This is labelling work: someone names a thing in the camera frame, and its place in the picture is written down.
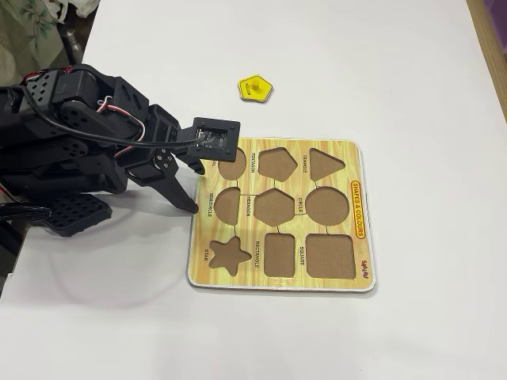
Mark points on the floral beige green cloth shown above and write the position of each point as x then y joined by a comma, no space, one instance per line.
24,35

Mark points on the white crumpled bag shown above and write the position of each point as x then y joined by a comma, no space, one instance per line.
87,6

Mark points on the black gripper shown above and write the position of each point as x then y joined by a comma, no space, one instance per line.
163,161

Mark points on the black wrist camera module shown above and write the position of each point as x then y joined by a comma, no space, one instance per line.
214,138

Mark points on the grey metal bottle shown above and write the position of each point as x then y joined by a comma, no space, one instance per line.
75,47

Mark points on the black grid table clamp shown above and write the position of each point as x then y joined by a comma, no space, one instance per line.
75,215

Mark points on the yellow pentagon puzzle piece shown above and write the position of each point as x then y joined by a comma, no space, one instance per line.
247,89

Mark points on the wooden shape puzzle board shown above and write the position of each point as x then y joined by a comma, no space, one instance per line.
344,170

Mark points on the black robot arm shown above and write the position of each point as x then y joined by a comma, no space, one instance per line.
75,118

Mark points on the purple box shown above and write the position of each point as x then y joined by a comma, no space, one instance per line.
501,12

